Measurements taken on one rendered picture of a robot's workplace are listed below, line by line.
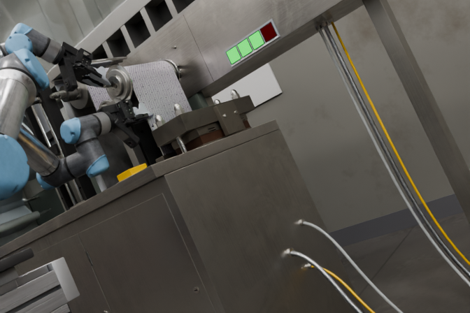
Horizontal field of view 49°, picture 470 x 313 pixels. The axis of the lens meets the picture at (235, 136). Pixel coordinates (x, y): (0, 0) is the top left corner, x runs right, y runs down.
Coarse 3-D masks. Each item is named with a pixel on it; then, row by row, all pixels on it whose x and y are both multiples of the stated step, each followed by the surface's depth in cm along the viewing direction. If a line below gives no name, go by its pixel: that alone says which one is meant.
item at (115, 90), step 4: (112, 76) 189; (116, 76) 188; (108, 80) 190; (112, 80) 189; (116, 80) 188; (120, 80) 187; (112, 84) 190; (116, 84) 189; (120, 84) 187; (108, 88) 191; (112, 88) 190; (116, 88) 189; (120, 88) 187; (112, 92) 191; (116, 92) 189; (120, 92) 188
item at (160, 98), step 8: (176, 80) 204; (136, 88) 188; (144, 88) 191; (152, 88) 194; (160, 88) 197; (168, 88) 199; (176, 88) 203; (136, 96) 187; (144, 96) 189; (152, 96) 192; (160, 96) 195; (168, 96) 198; (176, 96) 201; (184, 96) 204; (144, 104) 188; (152, 104) 191; (160, 104) 194; (168, 104) 196; (184, 104) 203; (160, 112) 192; (168, 112) 195; (152, 120) 188; (168, 120) 193; (152, 128) 187
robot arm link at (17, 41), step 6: (12, 36) 153; (18, 36) 154; (24, 36) 155; (6, 42) 152; (12, 42) 153; (18, 42) 154; (24, 42) 154; (30, 42) 155; (0, 48) 153; (6, 48) 153; (12, 48) 152; (18, 48) 153; (24, 48) 154; (30, 48) 155; (0, 54) 153; (6, 54) 153
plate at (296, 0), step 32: (224, 0) 194; (256, 0) 186; (288, 0) 178; (320, 0) 171; (352, 0) 173; (160, 32) 217; (192, 32) 207; (224, 32) 197; (288, 32) 181; (128, 64) 233; (192, 64) 210; (224, 64) 201; (256, 64) 210
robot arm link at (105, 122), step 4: (100, 112) 170; (100, 116) 168; (104, 116) 169; (100, 120) 167; (104, 120) 168; (108, 120) 169; (104, 124) 168; (108, 124) 169; (104, 128) 168; (108, 128) 170; (104, 132) 169; (108, 132) 171
